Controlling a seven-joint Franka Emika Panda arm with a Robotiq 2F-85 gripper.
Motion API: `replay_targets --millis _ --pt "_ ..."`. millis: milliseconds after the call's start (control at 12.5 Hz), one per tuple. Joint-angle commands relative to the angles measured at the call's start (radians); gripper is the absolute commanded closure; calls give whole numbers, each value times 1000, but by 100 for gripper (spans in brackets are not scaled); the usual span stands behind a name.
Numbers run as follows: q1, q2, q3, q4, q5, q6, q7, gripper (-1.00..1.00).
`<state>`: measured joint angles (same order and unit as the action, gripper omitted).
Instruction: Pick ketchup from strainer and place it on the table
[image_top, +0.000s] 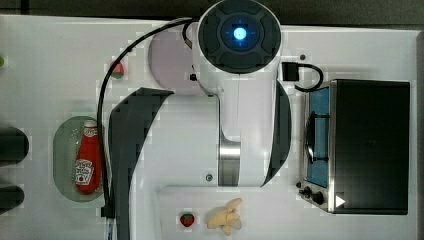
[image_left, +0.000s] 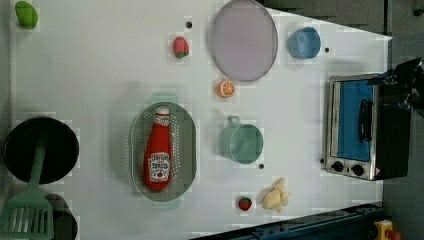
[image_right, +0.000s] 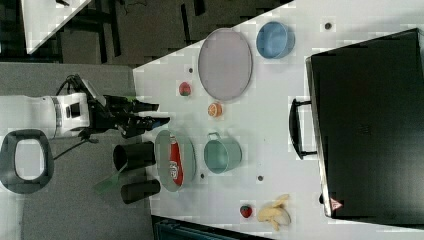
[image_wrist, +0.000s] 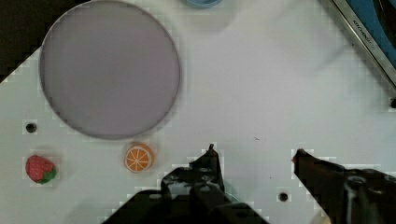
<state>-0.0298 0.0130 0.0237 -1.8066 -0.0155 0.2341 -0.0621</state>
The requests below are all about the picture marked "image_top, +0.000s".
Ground red plush ketchup bottle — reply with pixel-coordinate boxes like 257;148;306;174
75;120;102;194

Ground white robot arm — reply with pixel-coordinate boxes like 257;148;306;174
108;0;291;240

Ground green oval strainer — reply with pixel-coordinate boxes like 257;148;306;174
53;116;103;203

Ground lavender oval plate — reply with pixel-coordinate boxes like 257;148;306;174
148;26;204;96

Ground red strawberry near banana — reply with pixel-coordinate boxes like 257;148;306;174
180;213;195;228

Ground red strawberry near plate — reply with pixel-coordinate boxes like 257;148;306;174
111;62;125;79

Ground black toaster oven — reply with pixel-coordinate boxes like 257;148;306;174
297;79;410;215

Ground black plug with cable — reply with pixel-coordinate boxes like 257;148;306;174
281;62;324;93

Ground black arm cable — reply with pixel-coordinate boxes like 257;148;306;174
96;17;194;220

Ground upper black cylinder post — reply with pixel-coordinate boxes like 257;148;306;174
0;127;29;166

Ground black cylinder post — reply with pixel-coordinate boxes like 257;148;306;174
0;186;25;214
0;127;29;166

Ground lower black cylinder post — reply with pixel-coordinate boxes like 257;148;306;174
0;186;25;214

